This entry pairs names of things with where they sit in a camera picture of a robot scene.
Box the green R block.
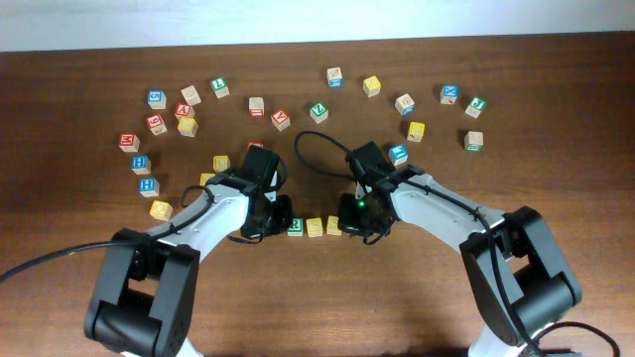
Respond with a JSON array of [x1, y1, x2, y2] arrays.
[[287, 217, 304, 236]]

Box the yellow S block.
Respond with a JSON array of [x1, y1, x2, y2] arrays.
[[326, 215, 342, 236], [307, 217, 323, 238]]

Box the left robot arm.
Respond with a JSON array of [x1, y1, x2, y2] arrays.
[[83, 146, 293, 357]]

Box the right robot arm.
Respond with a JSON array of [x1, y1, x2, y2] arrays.
[[338, 142, 582, 356]]

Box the blue E block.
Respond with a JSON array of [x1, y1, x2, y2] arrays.
[[389, 144, 409, 166]]

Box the yellow block centre left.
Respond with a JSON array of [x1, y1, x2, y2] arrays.
[[212, 155, 230, 173]]

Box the red Q block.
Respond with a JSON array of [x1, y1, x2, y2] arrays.
[[247, 142, 264, 149]]

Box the yellow block lower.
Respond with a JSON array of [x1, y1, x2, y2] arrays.
[[199, 173, 215, 186]]

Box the red A block centre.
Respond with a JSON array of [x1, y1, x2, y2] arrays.
[[271, 109, 291, 131]]

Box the red a block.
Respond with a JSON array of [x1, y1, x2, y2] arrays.
[[175, 103, 195, 120], [271, 109, 291, 131]]

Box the yellow O block bottom left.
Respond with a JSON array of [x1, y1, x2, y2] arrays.
[[149, 200, 173, 221]]

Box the red edged wooden block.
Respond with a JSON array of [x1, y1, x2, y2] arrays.
[[248, 97, 265, 117]]

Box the green Z block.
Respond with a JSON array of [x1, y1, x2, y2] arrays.
[[310, 102, 328, 124]]

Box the blue edged wooden block right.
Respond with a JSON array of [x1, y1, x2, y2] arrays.
[[395, 93, 415, 116]]

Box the blue edged wooden block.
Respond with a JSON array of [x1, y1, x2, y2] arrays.
[[326, 67, 343, 88], [395, 93, 415, 116]]

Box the yellow block upper left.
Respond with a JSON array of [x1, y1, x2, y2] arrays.
[[178, 117, 198, 137]]

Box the blue H block lower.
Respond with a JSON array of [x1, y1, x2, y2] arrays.
[[139, 177, 160, 197]]

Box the blue h block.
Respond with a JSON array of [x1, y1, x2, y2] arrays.
[[131, 155, 152, 175], [139, 177, 160, 197]]

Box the yellow block top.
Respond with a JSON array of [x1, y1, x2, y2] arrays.
[[362, 75, 381, 97]]

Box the green edged wooden block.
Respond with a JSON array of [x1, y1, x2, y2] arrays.
[[464, 131, 484, 152]]

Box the blue H block upper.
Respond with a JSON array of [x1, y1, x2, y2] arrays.
[[131, 155, 152, 175]]

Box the green L block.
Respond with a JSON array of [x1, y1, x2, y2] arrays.
[[210, 77, 230, 99]]

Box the red A block left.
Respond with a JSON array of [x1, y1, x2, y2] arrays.
[[175, 103, 195, 120]]

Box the blue edged wooden block top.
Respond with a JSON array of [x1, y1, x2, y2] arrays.
[[326, 67, 343, 88]]

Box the blue K block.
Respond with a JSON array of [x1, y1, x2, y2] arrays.
[[440, 84, 458, 105]]

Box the plain wooden block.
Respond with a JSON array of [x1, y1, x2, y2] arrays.
[[181, 85, 201, 106]]

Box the red 6 block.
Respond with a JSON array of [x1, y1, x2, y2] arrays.
[[146, 114, 168, 136]]

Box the green J block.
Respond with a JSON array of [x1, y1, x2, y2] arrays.
[[465, 96, 487, 118]]

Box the red M block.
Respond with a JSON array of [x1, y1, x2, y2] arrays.
[[118, 133, 140, 153]]

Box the blue 5 block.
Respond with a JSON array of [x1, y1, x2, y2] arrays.
[[147, 89, 167, 110]]

